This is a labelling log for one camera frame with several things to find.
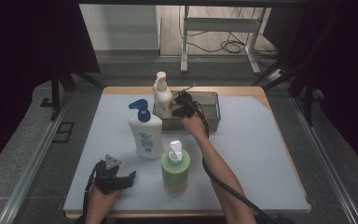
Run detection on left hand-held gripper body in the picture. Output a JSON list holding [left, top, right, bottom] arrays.
[[91, 154, 123, 196]]

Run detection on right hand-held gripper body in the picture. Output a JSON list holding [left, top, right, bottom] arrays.
[[176, 83, 201, 119]]

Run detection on small white pump bottle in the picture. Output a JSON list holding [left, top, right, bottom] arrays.
[[152, 71, 174, 119]]

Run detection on grey metal basket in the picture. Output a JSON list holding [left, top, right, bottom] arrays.
[[153, 91, 222, 133]]

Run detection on large white bottle blue pump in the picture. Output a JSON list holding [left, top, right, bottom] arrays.
[[128, 98, 164, 160]]

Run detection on person's right hand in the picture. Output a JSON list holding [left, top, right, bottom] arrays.
[[181, 113, 209, 141]]

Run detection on wooden table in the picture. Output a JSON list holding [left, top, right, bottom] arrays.
[[64, 86, 312, 220]]

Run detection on green bottle white pump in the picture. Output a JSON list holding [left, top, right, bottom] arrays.
[[160, 139, 192, 197]]

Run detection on light blue table mat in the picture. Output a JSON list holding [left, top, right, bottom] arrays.
[[63, 92, 311, 216]]

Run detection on black metal stand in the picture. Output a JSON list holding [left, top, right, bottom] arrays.
[[49, 69, 106, 121], [251, 12, 347, 127]]

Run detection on dark curtain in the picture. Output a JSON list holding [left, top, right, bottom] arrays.
[[0, 0, 101, 179], [262, 0, 358, 173]]

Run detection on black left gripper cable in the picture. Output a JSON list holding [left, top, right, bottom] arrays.
[[82, 161, 103, 218]]

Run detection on black floor cables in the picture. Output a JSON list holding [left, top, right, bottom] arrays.
[[186, 6, 282, 68]]

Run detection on aluminium floor rail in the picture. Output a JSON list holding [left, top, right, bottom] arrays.
[[290, 95, 358, 224], [0, 92, 75, 224]]

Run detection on white metal desk frame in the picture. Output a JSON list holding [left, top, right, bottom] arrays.
[[180, 5, 267, 76]]

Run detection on white wall panel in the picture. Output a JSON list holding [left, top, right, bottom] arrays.
[[78, 4, 162, 51]]

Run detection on black floor bracket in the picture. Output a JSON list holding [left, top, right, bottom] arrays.
[[39, 97, 55, 109]]

